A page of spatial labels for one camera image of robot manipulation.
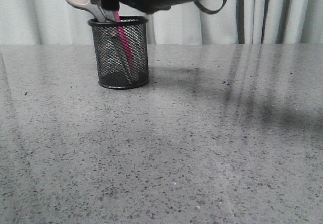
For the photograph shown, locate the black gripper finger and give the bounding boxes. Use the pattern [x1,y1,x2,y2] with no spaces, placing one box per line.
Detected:
[101,0,120,11]

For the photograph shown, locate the grey orange scissors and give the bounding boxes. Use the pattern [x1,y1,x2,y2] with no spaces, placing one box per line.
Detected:
[63,0,139,83]

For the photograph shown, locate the pink highlighter pen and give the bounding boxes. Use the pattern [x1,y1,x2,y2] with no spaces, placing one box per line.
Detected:
[117,25,135,78]

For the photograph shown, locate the black mesh pen bin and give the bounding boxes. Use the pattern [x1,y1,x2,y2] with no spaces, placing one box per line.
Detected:
[88,16,149,89]

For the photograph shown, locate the grey pleated curtain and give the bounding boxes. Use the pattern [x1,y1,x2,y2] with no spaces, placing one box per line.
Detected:
[1,0,322,45]

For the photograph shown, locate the grey cable loop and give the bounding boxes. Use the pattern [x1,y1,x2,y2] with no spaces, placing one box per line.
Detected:
[193,0,229,15]

